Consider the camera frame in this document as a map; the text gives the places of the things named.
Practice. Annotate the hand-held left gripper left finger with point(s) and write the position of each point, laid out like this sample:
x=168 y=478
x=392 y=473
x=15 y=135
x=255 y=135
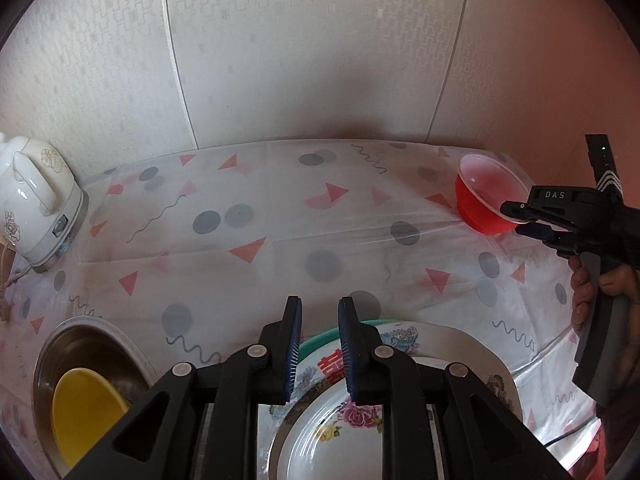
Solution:
x=295 y=345

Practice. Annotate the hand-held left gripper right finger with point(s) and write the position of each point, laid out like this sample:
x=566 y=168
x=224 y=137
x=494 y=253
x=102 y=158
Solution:
x=347 y=350

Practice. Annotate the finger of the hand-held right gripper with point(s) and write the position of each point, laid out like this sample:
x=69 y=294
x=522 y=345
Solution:
x=517 y=211
x=535 y=232

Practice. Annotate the red plastic bowl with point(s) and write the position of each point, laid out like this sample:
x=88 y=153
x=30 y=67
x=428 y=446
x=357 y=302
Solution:
x=480 y=205

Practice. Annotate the white rose print plate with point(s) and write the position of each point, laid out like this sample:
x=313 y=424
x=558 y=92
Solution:
x=325 y=460

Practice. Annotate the yellow plate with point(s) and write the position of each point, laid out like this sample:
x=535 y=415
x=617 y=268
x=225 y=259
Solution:
x=85 y=410

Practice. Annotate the stainless steel basin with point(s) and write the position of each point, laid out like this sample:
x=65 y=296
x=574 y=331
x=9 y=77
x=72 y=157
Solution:
x=75 y=350

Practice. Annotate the person's right hand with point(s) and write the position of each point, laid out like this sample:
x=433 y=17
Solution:
x=580 y=300

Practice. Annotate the white plate with red print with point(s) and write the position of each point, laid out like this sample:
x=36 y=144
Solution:
x=440 y=345

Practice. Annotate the white patterned tablecloth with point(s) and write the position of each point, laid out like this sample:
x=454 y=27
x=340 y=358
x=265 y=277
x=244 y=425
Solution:
x=300 y=210

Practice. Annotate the white ceramic electric kettle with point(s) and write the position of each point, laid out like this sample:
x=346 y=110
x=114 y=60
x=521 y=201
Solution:
x=35 y=210

